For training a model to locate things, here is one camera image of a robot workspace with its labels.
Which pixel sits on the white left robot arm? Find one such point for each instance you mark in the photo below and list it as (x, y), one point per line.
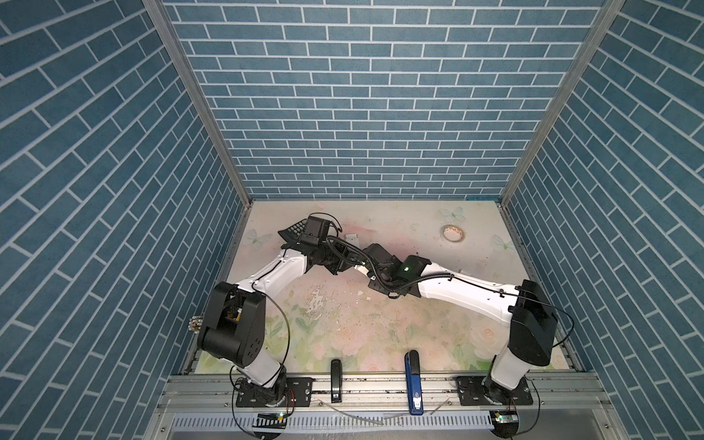
(233, 324)

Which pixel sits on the blue stapler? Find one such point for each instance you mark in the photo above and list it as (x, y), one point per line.
(413, 382)

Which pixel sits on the aluminium front rail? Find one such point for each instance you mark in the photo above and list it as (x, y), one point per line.
(563, 405)

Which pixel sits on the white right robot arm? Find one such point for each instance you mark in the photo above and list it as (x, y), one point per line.
(523, 309)

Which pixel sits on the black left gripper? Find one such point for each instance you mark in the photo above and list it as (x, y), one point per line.
(345, 251)

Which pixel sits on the small white remote control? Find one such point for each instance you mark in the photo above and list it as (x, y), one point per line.
(353, 239)

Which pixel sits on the black stapler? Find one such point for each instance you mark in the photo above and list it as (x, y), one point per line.
(336, 381)

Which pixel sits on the aluminium corner post right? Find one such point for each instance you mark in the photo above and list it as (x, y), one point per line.
(587, 49)

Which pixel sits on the aluminium corner post left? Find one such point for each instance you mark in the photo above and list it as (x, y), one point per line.
(163, 24)

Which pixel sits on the aluminium corner post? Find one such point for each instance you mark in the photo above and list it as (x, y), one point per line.
(163, 24)
(587, 49)

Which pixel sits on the yellow pen cup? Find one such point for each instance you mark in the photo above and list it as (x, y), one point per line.
(195, 324)

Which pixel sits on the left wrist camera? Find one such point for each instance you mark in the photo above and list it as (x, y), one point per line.
(315, 231)

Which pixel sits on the black desktop calculator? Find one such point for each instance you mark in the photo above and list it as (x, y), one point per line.
(291, 235)

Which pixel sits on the tape roll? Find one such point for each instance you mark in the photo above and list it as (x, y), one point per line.
(452, 234)

